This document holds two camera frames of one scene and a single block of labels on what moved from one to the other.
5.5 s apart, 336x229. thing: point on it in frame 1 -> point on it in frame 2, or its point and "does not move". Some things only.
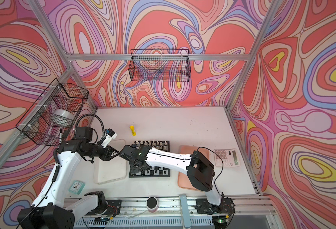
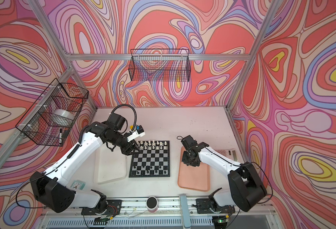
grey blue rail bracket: [186, 221] does not move
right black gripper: [133, 169] -> [185, 161]
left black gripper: [107, 154] -> [131, 147]
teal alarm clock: [77, 187] does not move
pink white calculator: [230, 157] does not move
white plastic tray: [114, 169] does not move
